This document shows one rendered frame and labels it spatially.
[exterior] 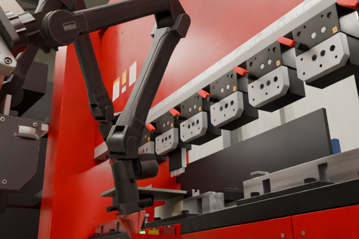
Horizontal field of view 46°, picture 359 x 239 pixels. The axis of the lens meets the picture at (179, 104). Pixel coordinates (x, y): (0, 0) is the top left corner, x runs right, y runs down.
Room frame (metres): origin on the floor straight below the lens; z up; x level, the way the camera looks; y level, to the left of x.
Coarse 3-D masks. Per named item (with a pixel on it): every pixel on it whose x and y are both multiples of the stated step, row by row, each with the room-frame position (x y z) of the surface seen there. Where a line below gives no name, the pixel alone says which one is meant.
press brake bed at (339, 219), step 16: (336, 208) 0.84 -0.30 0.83; (352, 208) 0.81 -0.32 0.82; (240, 224) 1.09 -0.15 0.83; (256, 224) 1.04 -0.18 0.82; (272, 224) 0.99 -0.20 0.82; (288, 224) 0.95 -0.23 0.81; (304, 224) 0.91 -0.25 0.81; (320, 224) 0.88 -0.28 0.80; (336, 224) 0.84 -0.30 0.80; (352, 224) 0.81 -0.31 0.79
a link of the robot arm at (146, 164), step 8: (128, 144) 1.02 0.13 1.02; (136, 144) 1.03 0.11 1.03; (128, 152) 1.02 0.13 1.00; (136, 152) 1.04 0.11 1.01; (144, 160) 1.09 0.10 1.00; (152, 160) 1.11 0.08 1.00; (144, 168) 1.09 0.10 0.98; (152, 168) 1.11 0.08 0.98; (144, 176) 1.10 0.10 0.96; (152, 176) 1.13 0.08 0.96
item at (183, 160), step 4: (180, 148) 1.59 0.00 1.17; (184, 148) 1.59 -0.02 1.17; (172, 152) 1.65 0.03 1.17; (176, 152) 1.62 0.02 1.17; (180, 152) 1.59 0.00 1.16; (184, 152) 1.59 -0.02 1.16; (172, 156) 1.65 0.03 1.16; (176, 156) 1.62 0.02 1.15; (180, 156) 1.59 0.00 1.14; (184, 156) 1.59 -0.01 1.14; (172, 160) 1.65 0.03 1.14; (176, 160) 1.62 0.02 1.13; (180, 160) 1.59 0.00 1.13; (184, 160) 1.59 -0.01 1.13; (172, 164) 1.65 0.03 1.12; (176, 164) 1.62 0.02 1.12; (180, 164) 1.60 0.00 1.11; (184, 164) 1.59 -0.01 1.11; (172, 168) 1.65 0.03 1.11; (176, 168) 1.62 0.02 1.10; (180, 168) 1.61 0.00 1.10; (172, 172) 1.67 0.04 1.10; (176, 172) 1.64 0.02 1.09; (180, 172) 1.61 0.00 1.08; (172, 176) 1.67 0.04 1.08
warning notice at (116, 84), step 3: (114, 81) 2.11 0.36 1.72; (117, 81) 2.08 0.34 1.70; (114, 84) 2.11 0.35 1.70; (117, 84) 2.08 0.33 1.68; (114, 87) 2.11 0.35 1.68; (117, 87) 2.08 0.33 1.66; (114, 90) 2.11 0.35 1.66; (117, 90) 2.07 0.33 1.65; (114, 93) 2.11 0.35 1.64; (117, 93) 2.07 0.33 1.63; (114, 96) 2.10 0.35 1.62; (117, 96) 2.07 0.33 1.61; (114, 99) 2.10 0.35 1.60
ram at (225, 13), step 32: (192, 0) 1.43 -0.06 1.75; (224, 0) 1.26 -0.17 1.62; (256, 0) 1.12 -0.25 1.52; (288, 0) 1.01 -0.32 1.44; (128, 32) 1.97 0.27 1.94; (192, 32) 1.44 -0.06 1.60; (224, 32) 1.27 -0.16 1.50; (256, 32) 1.14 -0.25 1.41; (288, 32) 1.03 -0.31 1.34; (128, 64) 1.96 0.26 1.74; (192, 64) 1.45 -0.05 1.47; (128, 96) 1.95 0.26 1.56; (160, 96) 1.67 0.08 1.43; (96, 128) 2.33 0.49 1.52
